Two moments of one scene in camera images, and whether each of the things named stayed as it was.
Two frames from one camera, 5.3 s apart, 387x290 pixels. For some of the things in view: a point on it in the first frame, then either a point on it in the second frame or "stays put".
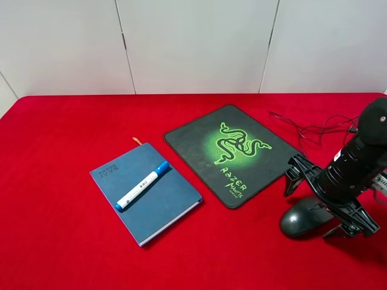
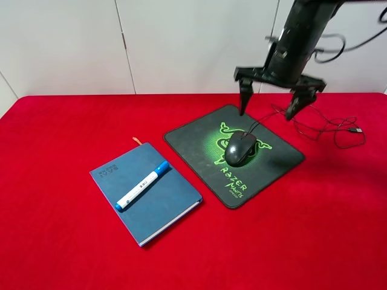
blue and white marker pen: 158,171 stays put
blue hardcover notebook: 167,199 stays put
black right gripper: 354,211 to 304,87
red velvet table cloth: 59,231 stays put
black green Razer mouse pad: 231,151 stays put
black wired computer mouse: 306,214 to 240,147
